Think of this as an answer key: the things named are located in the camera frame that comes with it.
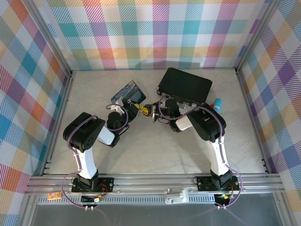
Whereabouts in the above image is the starry night picture card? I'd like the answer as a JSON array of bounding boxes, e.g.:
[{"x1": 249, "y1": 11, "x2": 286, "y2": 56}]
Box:
[{"x1": 110, "y1": 80, "x2": 147, "y2": 105}]

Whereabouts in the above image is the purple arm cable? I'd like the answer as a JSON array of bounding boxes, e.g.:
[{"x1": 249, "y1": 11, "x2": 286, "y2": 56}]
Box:
[
  {"x1": 158, "y1": 95, "x2": 242, "y2": 210},
  {"x1": 61, "y1": 103, "x2": 129, "y2": 209}
]

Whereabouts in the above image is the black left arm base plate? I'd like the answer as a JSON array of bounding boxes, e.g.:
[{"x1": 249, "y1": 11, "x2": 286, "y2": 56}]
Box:
[{"x1": 71, "y1": 176, "x2": 115, "y2": 194}]

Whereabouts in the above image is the aluminium frame rail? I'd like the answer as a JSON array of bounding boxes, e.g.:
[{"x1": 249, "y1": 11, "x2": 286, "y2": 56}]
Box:
[{"x1": 24, "y1": 173, "x2": 286, "y2": 196}]

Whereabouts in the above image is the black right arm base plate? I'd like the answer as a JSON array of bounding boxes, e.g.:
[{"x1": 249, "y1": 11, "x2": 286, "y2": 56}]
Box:
[{"x1": 196, "y1": 175, "x2": 241, "y2": 192}]

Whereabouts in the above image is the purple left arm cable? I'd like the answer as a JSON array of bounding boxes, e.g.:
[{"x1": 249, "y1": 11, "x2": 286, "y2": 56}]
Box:
[{"x1": 61, "y1": 103, "x2": 129, "y2": 209}]

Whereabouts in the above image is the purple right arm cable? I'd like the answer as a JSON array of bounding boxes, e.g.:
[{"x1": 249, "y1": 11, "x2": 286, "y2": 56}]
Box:
[{"x1": 158, "y1": 95, "x2": 242, "y2": 210}]

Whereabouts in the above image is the aluminium corner post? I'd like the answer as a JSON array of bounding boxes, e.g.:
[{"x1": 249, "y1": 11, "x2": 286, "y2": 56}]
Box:
[
  {"x1": 234, "y1": 0, "x2": 283, "y2": 73},
  {"x1": 23, "y1": 0, "x2": 73, "y2": 77}
]

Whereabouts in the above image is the black hard case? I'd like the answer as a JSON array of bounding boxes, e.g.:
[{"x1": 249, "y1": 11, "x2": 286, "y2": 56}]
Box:
[{"x1": 156, "y1": 67, "x2": 214, "y2": 106}]

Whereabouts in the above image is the silver metal bracket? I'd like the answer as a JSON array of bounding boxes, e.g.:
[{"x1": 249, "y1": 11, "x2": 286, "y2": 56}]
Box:
[{"x1": 164, "y1": 187, "x2": 190, "y2": 205}]

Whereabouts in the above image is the perforated metal cable tray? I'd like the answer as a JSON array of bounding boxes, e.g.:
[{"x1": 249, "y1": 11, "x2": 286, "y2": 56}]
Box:
[{"x1": 37, "y1": 195, "x2": 236, "y2": 205}]

